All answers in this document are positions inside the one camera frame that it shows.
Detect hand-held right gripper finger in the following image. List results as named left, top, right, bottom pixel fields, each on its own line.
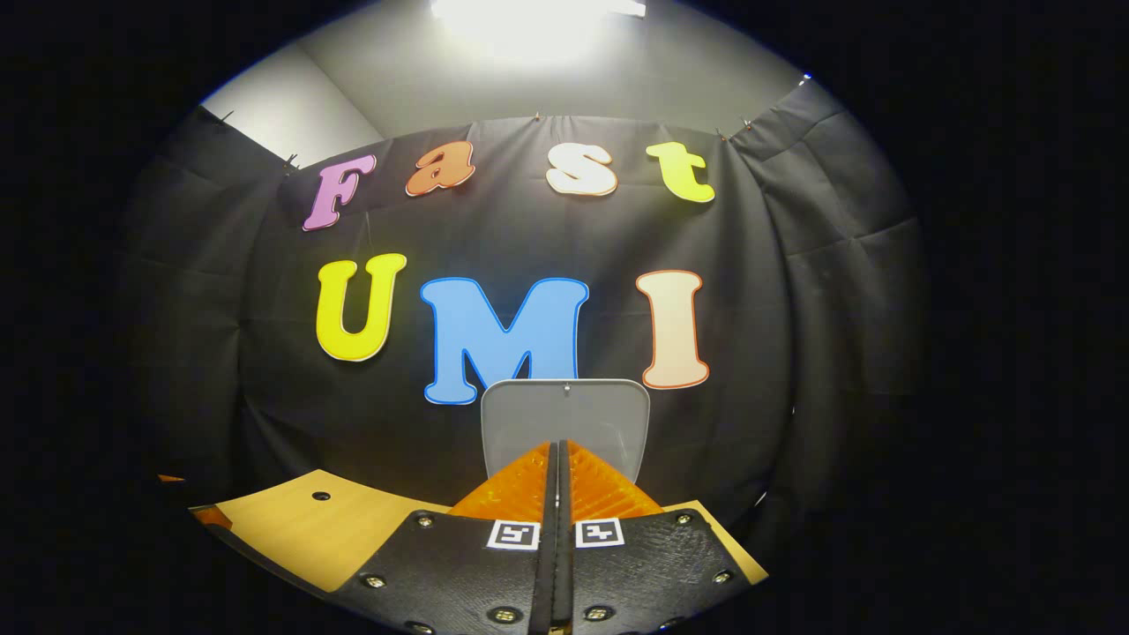
left=338, top=439, right=560, bottom=635
left=557, top=439, right=752, bottom=635

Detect white desktop garbage bin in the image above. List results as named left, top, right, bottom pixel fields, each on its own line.
left=481, top=379, right=651, bottom=497

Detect black backdrop cloth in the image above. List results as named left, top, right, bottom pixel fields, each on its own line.
left=115, top=79, right=927, bottom=565

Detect large ceiling light panel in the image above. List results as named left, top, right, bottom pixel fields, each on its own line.
left=430, top=0, right=647, bottom=49

